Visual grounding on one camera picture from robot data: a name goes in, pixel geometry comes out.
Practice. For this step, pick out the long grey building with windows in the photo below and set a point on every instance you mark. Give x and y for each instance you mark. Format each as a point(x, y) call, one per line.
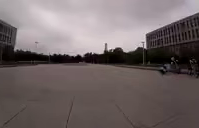
point(183, 35)

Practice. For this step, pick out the row of dark trees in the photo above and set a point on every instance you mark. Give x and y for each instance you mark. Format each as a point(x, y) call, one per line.
point(97, 58)

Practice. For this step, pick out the low grey building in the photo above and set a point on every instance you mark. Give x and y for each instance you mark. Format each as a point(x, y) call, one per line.
point(0, 35)

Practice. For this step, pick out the street lamp pole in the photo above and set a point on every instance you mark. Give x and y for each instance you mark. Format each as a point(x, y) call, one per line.
point(36, 55)

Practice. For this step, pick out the distant pale tower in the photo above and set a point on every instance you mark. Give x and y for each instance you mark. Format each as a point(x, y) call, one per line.
point(105, 48)

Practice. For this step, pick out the pale pole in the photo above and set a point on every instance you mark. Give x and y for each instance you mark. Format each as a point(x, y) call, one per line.
point(143, 55)

